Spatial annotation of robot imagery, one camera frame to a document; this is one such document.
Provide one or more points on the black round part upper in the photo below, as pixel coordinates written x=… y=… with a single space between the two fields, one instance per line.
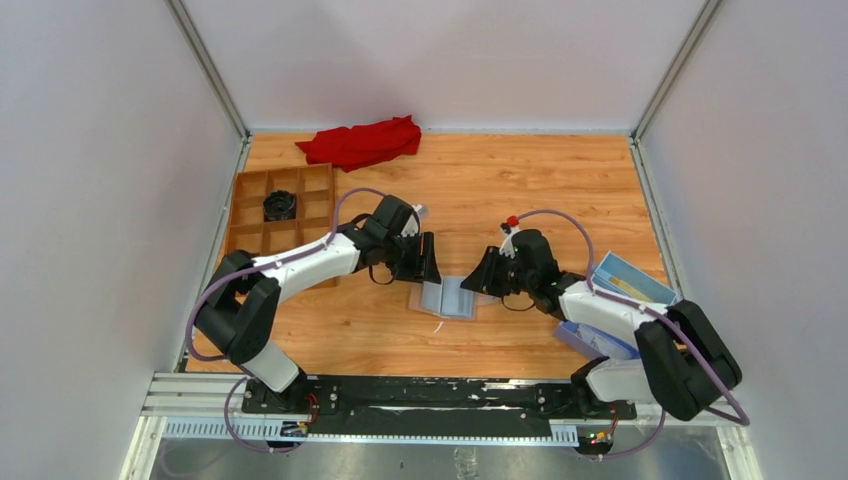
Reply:
x=279 y=205

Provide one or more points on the aluminium frame rail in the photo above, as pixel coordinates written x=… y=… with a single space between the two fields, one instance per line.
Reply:
x=183 y=406

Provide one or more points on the blue plastic box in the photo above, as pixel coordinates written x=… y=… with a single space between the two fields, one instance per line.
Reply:
x=629 y=285

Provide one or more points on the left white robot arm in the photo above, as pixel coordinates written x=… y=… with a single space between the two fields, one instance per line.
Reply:
x=237 y=310

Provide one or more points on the red cloth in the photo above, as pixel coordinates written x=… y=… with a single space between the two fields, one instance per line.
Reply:
x=360 y=146

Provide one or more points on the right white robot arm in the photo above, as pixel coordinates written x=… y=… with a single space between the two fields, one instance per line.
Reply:
x=677 y=361

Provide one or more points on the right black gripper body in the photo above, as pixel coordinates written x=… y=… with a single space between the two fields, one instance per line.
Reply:
x=523 y=278

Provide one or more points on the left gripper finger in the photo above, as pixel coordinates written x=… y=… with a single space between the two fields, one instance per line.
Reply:
x=408 y=267
x=429 y=268

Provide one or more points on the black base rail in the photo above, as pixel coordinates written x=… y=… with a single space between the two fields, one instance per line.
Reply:
x=431 y=407

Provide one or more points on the brown compartment tray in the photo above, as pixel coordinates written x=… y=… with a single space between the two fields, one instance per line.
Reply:
x=246 y=229

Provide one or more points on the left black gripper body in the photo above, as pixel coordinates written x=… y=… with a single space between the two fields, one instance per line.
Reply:
x=392 y=245

